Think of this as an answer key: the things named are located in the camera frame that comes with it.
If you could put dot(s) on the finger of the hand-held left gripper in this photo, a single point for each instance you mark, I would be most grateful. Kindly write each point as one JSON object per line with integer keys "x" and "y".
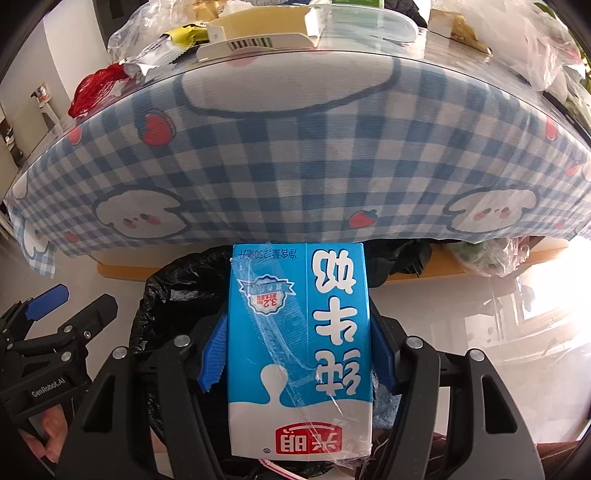
{"x": 46, "y": 300}
{"x": 94, "y": 314}

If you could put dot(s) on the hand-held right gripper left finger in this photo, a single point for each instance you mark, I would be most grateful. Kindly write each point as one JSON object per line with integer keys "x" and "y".
{"x": 213, "y": 357}

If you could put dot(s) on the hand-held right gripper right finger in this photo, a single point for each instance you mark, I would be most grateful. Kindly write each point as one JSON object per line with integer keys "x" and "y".
{"x": 383, "y": 355}

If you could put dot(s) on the trash bin with black bag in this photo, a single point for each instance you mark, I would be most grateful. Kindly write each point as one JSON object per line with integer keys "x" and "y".
{"x": 171, "y": 295}

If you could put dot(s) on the blue white milk carton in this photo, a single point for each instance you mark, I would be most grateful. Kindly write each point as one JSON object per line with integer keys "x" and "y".
{"x": 300, "y": 346}

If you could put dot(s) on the person's left hand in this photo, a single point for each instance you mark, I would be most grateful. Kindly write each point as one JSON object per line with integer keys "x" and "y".
{"x": 46, "y": 429}

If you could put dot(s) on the plastic bag with green contents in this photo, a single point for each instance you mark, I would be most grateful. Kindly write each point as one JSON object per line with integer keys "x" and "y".
{"x": 485, "y": 258}

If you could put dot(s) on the white floor stand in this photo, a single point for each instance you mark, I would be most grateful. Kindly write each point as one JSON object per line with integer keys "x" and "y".
{"x": 44, "y": 106}

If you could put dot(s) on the blue checkered cartoon tablecloth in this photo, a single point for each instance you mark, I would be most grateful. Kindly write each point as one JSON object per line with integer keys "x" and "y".
{"x": 295, "y": 161}

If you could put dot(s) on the red plastic bag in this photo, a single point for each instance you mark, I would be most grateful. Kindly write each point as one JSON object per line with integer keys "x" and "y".
{"x": 92, "y": 87}

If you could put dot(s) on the silver foil wrapper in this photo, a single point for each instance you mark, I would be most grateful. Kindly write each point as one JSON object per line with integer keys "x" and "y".
{"x": 152, "y": 55}

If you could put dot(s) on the yellow black wrapper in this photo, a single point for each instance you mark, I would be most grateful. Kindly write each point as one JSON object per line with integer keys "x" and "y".
{"x": 184, "y": 33}

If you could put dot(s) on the white cardboard box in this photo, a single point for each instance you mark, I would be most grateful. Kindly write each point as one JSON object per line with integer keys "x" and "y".
{"x": 263, "y": 27}

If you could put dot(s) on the beige food package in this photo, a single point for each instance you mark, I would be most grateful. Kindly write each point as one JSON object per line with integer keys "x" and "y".
{"x": 455, "y": 27}

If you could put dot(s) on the large clear plastic bag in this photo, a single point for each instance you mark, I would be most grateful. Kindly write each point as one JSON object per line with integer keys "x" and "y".
{"x": 531, "y": 41}

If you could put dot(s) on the dark cloth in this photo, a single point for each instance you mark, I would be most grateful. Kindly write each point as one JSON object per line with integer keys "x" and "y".
{"x": 406, "y": 9}

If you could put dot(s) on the wooden table frame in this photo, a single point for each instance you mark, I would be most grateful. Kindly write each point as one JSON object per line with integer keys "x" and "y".
{"x": 120, "y": 271}

